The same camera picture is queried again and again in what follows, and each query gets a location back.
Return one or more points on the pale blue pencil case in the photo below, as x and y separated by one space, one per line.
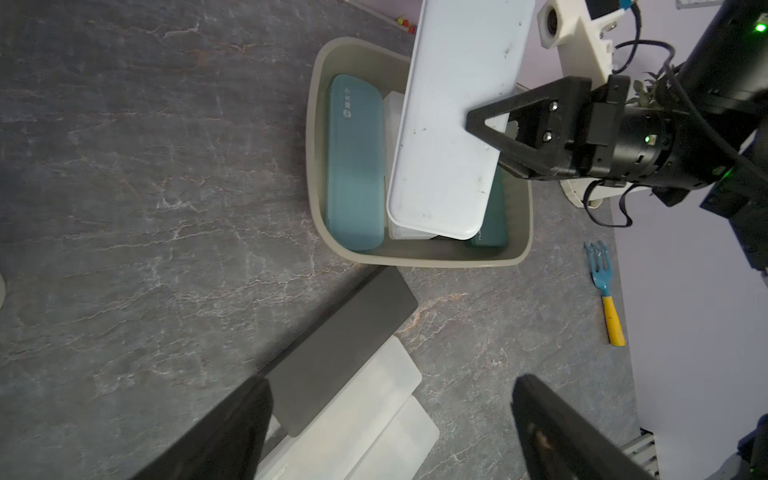
467 54

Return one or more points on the teal pencil case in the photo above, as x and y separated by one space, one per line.
355 211

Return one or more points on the black pencil case lower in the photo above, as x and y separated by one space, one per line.
311 371

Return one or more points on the dark green pencil case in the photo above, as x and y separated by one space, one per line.
494 231

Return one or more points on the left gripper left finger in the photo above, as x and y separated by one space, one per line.
225 444

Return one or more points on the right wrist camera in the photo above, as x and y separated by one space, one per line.
576 29

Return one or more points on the frosted clear pencil case front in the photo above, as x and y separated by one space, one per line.
401 448

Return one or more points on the grey-green plastic storage box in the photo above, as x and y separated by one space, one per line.
388 71

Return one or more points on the frosted clear pencil case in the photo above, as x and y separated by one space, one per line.
333 443
401 448
408 130

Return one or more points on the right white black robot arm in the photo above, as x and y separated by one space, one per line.
723 85

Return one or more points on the blue fork yellow handle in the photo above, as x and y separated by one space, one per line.
602 275

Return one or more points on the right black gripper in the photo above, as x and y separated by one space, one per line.
536 134

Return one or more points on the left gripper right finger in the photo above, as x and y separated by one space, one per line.
558 443

